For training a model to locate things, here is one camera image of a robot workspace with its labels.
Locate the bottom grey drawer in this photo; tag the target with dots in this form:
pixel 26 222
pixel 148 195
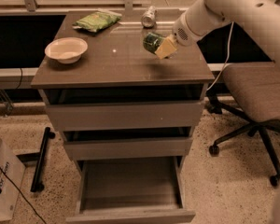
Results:
pixel 131 191

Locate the silver soda can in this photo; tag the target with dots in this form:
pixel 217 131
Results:
pixel 148 19

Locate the grey drawer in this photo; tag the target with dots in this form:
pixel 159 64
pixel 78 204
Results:
pixel 131 191
pixel 130 148
pixel 124 116

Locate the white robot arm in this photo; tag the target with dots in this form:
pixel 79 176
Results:
pixel 260 19

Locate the black metal stand foot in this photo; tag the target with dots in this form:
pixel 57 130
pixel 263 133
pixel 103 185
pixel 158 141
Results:
pixel 37 184

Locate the cardboard box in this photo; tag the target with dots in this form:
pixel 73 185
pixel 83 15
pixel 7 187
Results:
pixel 11 175

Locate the green chip bag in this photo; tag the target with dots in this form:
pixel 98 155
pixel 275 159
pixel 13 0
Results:
pixel 97 21

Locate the grey drawer cabinet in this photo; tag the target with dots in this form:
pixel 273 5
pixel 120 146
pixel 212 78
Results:
pixel 116 69

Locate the top grey drawer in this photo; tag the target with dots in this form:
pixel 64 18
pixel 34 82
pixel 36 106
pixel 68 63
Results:
pixel 124 116

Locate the white paper bowl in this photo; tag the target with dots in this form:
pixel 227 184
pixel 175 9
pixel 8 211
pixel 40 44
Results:
pixel 66 50

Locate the green soda can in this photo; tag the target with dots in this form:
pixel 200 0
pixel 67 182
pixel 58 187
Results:
pixel 152 41

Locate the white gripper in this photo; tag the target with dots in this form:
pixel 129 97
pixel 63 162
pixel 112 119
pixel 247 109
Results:
pixel 181 32

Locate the grey office chair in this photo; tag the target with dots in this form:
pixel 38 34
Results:
pixel 255 87

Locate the middle grey drawer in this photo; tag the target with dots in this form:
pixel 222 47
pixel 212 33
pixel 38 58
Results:
pixel 130 148

